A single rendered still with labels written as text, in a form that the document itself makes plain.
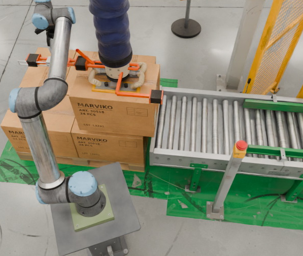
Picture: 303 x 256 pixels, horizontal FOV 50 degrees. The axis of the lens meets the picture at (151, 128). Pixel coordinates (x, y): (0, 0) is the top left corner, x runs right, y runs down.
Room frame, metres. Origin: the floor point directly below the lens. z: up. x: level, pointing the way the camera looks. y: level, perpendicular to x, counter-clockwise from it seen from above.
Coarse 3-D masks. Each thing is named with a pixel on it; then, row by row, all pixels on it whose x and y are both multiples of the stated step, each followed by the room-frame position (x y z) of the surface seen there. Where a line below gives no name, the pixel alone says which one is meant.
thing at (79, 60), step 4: (80, 56) 1.76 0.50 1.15; (76, 60) 1.71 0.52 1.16; (80, 60) 1.72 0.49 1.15; (84, 60) 1.72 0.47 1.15; (76, 64) 1.68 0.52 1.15; (80, 64) 1.68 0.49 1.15; (84, 64) 1.68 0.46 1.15; (76, 68) 1.67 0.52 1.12; (80, 68) 1.67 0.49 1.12; (84, 68) 1.67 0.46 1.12
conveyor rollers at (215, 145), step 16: (160, 112) 1.75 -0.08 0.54; (192, 112) 1.74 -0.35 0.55; (224, 112) 1.74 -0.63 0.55; (256, 112) 1.74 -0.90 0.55; (288, 112) 1.74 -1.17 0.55; (160, 128) 1.57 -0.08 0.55; (192, 128) 1.58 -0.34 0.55; (224, 128) 1.58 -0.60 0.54; (256, 128) 1.59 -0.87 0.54; (272, 128) 1.58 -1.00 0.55; (288, 128) 1.59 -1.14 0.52; (160, 144) 1.42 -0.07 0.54; (192, 144) 1.42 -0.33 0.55; (224, 144) 1.42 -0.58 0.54; (272, 144) 1.42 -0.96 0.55; (288, 160) 1.27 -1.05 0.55
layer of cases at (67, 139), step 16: (32, 80) 2.12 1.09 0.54; (48, 112) 1.75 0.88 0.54; (64, 112) 1.75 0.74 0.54; (16, 128) 1.59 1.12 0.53; (48, 128) 1.58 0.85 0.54; (64, 128) 1.58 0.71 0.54; (16, 144) 1.60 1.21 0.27; (64, 144) 1.55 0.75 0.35; (80, 144) 1.53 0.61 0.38; (96, 144) 1.51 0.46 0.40; (112, 144) 1.50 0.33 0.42; (128, 144) 1.48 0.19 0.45; (144, 144) 1.53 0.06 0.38; (112, 160) 1.50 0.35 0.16; (128, 160) 1.48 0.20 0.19; (144, 160) 1.50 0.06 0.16
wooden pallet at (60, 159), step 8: (16, 152) 1.60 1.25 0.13; (24, 152) 1.59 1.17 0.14; (32, 160) 1.59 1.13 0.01; (56, 160) 1.58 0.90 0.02; (64, 160) 1.58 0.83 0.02; (72, 160) 1.58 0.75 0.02; (80, 160) 1.53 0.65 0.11; (88, 160) 1.55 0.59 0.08; (96, 160) 1.52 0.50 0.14; (104, 160) 1.51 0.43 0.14; (128, 168) 1.50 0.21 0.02; (136, 168) 1.47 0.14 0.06; (144, 168) 1.47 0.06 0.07
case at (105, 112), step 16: (80, 80) 1.67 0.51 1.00; (128, 80) 1.67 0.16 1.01; (80, 96) 1.52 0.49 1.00; (96, 96) 1.52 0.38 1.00; (112, 96) 1.52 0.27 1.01; (80, 112) 1.51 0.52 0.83; (96, 112) 1.50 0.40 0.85; (112, 112) 1.48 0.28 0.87; (128, 112) 1.46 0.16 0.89; (144, 112) 1.45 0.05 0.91; (80, 128) 1.52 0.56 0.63; (96, 128) 1.50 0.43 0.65; (112, 128) 1.48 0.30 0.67; (128, 128) 1.47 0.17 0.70; (144, 128) 1.45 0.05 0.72
